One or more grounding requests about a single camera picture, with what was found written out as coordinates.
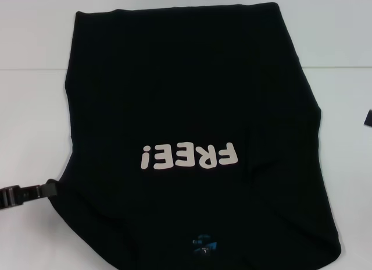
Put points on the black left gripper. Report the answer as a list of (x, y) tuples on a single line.
[(8, 198)]

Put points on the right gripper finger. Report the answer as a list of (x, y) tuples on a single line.
[(369, 117)]

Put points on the black shirt with FREE print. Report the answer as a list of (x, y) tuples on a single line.
[(186, 78)]

